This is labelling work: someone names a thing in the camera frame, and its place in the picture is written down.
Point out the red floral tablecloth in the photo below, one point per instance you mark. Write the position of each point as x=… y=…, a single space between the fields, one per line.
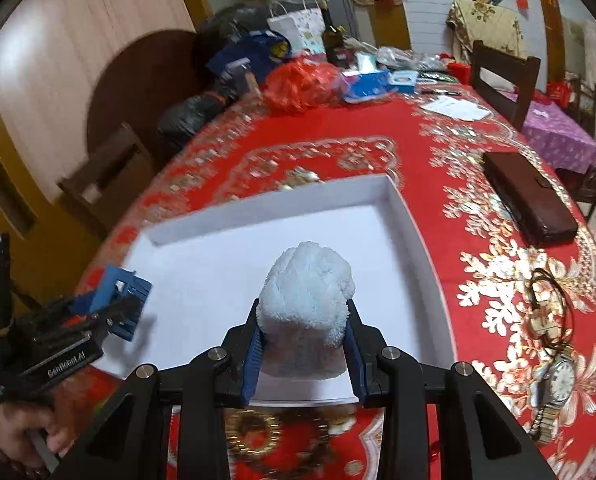
x=338 y=125

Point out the teal tissue box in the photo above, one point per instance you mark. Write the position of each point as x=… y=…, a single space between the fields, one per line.
x=365 y=62

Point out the white fluffy scrunchie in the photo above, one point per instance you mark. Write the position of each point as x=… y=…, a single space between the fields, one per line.
x=303 y=300

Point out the dark wine bottle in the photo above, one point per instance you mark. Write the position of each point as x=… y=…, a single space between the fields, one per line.
x=332 y=35

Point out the brown leather wallet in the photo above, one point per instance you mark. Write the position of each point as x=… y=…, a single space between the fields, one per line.
x=527 y=195

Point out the black plastic bag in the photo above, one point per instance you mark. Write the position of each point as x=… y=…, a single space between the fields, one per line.
x=228 y=20
x=193 y=112

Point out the white gift bag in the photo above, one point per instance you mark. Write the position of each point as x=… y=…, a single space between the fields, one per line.
x=298 y=25

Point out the red plastic bag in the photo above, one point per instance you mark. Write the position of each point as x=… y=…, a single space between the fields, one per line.
x=298 y=85

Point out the silver wristwatch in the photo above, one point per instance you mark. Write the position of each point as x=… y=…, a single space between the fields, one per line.
x=560 y=380

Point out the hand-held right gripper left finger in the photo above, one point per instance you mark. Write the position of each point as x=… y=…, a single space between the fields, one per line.
x=252 y=365

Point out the white box tray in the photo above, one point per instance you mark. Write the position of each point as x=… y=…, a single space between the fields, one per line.
x=218 y=260

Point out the dark wooden chair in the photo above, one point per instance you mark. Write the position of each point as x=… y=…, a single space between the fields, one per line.
x=502 y=80

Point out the blue hair claw clip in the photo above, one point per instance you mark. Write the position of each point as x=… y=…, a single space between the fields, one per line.
x=123 y=285

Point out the black pen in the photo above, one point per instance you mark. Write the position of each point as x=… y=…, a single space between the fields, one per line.
x=440 y=92

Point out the person's left hand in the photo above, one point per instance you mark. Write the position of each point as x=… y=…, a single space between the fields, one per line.
x=28 y=425

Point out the white paper sheet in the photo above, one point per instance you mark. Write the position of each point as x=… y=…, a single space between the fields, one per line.
x=455 y=107

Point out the blue bag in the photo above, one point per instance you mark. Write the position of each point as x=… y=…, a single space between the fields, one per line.
x=253 y=50

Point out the purple cloth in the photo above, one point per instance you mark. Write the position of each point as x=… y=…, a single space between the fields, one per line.
x=562 y=135

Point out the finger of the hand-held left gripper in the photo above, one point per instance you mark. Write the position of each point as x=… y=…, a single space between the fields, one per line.
x=123 y=317

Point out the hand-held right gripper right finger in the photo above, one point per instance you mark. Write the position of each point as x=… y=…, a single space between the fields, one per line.
x=356 y=365

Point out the blue tissue packet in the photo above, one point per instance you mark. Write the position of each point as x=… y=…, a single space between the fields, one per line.
x=370 y=85

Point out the floral beige cloth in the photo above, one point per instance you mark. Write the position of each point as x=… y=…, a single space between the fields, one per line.
x=482 y=25

